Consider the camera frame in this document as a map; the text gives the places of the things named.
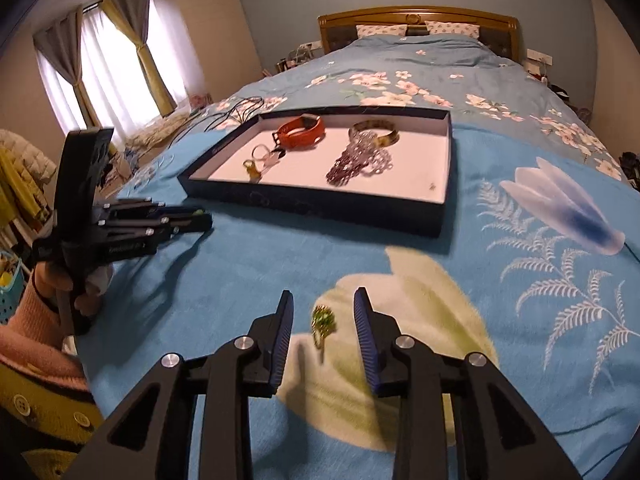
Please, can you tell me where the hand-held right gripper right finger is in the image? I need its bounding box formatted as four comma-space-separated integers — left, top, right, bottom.
352, 287, 566, 480

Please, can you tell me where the person's left forearm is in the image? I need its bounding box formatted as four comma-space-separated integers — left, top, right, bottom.
0, 272, 93, 386

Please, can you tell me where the white sheer curtain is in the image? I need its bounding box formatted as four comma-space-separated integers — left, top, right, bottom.
37, 0, 166, 136

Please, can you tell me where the bright blue flower blanket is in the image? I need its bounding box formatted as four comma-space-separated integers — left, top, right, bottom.
75, 105, 640, 480

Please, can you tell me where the person's left hand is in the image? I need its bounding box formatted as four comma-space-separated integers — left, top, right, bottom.
35, 260, 113, 317

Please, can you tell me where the orange smartwatch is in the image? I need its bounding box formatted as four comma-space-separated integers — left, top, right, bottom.
271, 115, 328, 152

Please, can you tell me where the green gold ring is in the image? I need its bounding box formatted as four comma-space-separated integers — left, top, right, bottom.
310, 305, 337, 351

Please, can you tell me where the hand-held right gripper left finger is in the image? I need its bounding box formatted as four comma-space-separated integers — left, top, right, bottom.
62, 289, 296, 480

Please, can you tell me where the person's yellow buttoned clothing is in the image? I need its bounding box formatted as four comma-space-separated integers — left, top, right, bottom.
0, 360, 106, 480

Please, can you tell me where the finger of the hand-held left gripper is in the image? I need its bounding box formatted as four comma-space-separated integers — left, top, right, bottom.
100, 214, 215, 242
99, 199, 204, 223

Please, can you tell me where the wooden headboard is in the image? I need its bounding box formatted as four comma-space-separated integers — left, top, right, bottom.
317, 6, 521, 68

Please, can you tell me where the grey blue blossom duvet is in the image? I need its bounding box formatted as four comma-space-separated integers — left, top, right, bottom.
190, 35, 626, 186

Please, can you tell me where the yellow hanging garment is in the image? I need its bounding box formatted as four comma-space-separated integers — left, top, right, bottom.
0, 130, 58, 241

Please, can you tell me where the cluttered bedside table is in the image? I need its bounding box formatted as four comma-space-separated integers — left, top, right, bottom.
275, 42, 321, 73

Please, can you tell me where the blue plastic basket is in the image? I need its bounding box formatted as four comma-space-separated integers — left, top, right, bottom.
0, 249, 26, 323

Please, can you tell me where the grey curtain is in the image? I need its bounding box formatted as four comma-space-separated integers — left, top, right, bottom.
32, 7, 101, 128

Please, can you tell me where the pile of dark clothes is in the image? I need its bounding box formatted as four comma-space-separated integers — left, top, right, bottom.
620, 150, 640, 186

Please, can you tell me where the green brown bangle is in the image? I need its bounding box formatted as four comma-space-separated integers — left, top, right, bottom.
348, 119, 399, 148

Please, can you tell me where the dark blue box tray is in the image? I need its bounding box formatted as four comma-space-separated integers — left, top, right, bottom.
177, 105, 453, 240

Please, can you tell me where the floral pillow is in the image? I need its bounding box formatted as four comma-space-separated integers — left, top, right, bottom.
425, 21, 482, 41
356, 24, 408, 40

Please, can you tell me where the black cord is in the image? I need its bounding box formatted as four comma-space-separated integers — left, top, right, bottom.
200, 95, 266, 128

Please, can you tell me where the yellow green curtain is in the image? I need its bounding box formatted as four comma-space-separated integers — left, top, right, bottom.
97, 0, 178, 116

